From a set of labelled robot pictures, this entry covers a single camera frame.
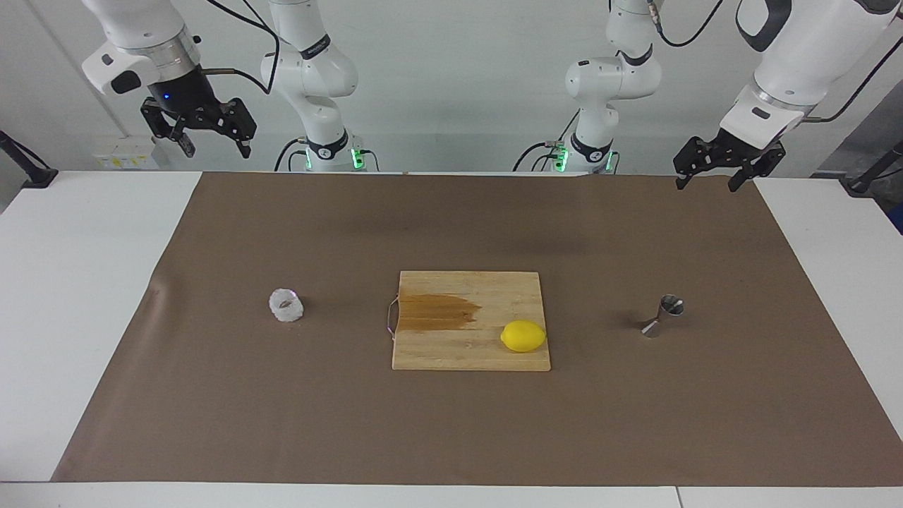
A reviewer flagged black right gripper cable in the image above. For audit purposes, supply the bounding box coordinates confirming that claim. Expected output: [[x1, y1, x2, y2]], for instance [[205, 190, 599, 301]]
[[201, 0, 283, 95]]

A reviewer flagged black camera stand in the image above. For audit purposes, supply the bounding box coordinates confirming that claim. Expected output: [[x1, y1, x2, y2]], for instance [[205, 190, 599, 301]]
[[843, 140, 903, 197], [0, 131, 59, 188]]

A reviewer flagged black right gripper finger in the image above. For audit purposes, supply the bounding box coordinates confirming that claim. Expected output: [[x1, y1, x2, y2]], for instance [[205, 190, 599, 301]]
[[214, 98, 258, 158], [140, 98, 197, 159]]

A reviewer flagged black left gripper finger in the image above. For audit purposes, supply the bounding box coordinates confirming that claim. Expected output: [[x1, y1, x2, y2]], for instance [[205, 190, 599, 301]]
[[674, 138, 721, 192], [727, 148, 787, 194]]

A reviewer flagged steel double jigger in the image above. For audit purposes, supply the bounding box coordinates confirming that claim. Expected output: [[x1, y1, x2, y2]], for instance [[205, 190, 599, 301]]
[[641, 294, 685, 339]]

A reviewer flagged yellow lemon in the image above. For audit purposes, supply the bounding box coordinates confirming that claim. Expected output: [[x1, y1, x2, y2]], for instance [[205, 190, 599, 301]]
[[500, 320, 547, 353]]

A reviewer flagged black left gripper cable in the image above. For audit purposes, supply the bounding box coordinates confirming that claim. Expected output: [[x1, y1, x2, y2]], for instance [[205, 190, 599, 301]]
[[648, 0, 903, 123]]

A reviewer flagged white yellow-labelled power strip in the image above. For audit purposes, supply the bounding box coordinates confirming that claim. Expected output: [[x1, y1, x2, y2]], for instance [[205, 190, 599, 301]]
[[92, 138, 160, 171]]

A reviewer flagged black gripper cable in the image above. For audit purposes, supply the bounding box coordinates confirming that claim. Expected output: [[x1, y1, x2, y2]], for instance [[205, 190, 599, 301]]
[[201, 0, 283, 95], [648, 0, 903, 123]]

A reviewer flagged brown table mat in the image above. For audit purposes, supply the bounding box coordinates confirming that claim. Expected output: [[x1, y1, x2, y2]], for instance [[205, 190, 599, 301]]
[[51, 171, 903, 488]]

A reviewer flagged wooden cutting board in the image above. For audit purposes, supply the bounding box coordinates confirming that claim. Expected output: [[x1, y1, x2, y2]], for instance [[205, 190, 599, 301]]
[[386, 270, 552, 373]]

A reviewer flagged black base cable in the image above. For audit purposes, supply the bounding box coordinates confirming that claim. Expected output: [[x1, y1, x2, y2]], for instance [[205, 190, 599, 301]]
[[513, 140, 566, 172], [274, 138, 311, 172]]

